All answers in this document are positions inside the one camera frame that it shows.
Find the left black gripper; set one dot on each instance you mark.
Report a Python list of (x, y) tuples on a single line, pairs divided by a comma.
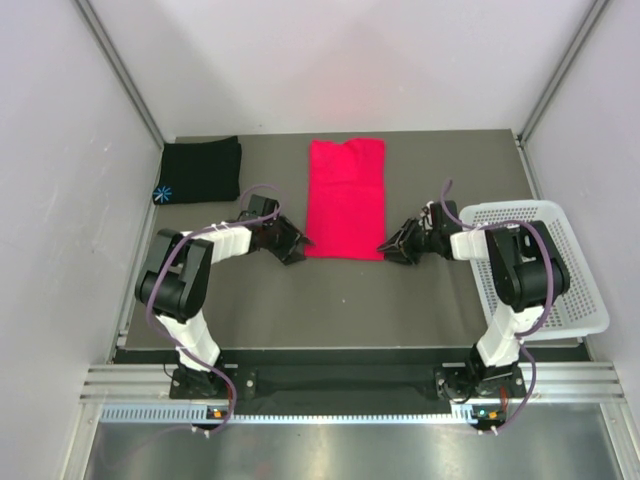
[(291, 237)]

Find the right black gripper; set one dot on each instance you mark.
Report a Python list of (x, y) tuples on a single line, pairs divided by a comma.
[(408, 255)]

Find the red polo shirt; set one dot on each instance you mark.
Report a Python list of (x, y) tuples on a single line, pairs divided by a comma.
[(346, 199)]

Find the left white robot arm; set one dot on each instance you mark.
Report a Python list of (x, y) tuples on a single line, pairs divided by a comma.
[(174, 279)]

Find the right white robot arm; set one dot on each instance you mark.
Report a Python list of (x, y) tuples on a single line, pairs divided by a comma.
[(527, 273)]

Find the folded black t shirt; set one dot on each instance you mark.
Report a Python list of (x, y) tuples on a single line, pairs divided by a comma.
[(199, 172)]

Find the white plastic basket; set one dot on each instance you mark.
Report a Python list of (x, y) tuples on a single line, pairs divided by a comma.
[(581, 310)]

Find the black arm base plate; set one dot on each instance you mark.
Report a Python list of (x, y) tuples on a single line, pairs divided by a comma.
[(430, 382)]

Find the right aluminium frame post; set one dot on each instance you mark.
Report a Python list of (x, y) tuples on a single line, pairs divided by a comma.
[(595, 11)]

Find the aluminium frame post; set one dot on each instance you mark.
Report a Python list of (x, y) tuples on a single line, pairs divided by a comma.
[(595, 11), (109, 51)]

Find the slotted grey cable duct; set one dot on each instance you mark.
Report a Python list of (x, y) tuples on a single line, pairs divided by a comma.
[(204, 414)]

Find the aluminium front rail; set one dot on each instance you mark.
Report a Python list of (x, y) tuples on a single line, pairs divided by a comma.
[(556, 382)]

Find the left aluminium frame post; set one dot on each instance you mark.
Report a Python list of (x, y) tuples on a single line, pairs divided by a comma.
[(109, 51)]

